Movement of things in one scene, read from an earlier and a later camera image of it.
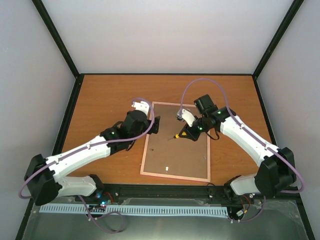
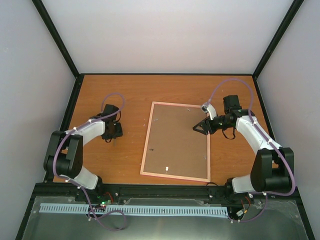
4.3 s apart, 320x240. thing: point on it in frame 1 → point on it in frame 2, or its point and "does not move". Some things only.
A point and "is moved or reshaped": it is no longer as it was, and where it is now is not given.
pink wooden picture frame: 167,155 does not move
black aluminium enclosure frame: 169,192 does not move
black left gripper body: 138,133 → 114,133
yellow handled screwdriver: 177,136 is moved or reshaped
